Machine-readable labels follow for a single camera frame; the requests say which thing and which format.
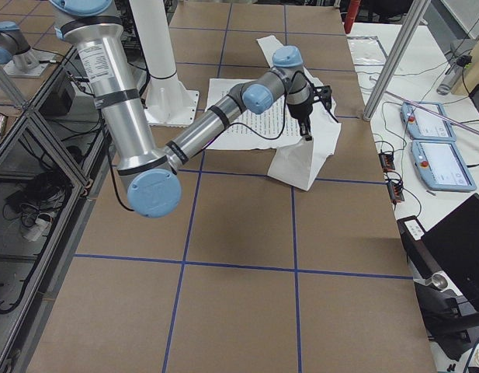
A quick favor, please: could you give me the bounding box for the black laptop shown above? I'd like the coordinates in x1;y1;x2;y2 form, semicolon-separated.
422;193;479;311

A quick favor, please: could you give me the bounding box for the grabber stick with green handle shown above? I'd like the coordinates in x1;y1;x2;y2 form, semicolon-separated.
385;90;479;136

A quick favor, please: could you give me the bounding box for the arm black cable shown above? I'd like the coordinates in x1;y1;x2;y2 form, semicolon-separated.
231;71;341;141

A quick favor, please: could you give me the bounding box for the grey water bottle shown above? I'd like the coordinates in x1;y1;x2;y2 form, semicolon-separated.
436;56;469;96

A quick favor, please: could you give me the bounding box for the plastic sheet with black border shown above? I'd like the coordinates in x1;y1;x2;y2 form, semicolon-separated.
347;36;387;66

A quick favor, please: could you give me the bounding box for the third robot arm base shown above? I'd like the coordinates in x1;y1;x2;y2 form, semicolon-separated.
0;21;56;78

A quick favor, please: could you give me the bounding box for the upper blue teach pendant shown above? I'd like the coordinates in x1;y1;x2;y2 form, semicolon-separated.
401;102;456;142

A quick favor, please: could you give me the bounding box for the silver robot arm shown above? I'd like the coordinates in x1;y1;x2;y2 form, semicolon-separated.
52;1;314;218

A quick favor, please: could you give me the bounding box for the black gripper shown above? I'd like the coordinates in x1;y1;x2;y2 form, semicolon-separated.
289;101;312;141

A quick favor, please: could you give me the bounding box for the aluminium frame post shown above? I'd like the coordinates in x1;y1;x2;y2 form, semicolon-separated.
363;0;431;121

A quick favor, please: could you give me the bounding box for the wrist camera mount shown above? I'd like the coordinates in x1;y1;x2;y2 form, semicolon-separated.
313;85;332;111

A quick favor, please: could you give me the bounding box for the lower blue teach pendant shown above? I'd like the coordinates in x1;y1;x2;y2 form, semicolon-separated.
411;140;477;192

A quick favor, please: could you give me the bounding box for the blue teach pendant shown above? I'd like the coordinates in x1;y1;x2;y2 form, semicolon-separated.
411;140;477;192
401;102;456;142

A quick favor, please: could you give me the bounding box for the red cylinder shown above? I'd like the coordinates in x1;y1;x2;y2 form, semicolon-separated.
343;0;361;34

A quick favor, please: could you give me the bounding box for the white long-sleeve printed shirt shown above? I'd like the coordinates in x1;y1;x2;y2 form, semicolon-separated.
205;35;342;192

